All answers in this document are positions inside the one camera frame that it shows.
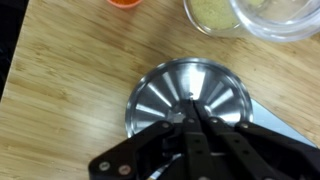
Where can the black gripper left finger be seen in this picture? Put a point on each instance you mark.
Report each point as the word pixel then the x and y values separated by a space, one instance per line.
pixel 146 153

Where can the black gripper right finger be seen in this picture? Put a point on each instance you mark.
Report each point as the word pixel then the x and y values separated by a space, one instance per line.
pixel 260 153

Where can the steel pan lid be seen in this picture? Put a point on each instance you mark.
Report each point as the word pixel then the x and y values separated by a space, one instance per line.
pixel 166 86

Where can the light blue kitchen scale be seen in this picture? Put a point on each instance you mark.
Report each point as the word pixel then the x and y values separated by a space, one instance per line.
pixel 273 121

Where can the clear empty glass bowl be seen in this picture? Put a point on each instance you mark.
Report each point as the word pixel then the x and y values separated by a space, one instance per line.
pixel 276 23

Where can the glass bowl with yellow grains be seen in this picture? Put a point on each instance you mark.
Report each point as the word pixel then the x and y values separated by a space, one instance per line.
pixel 213 15

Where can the orange plastic cup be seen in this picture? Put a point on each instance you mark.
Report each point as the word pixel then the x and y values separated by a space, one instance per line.
pixel 125 2

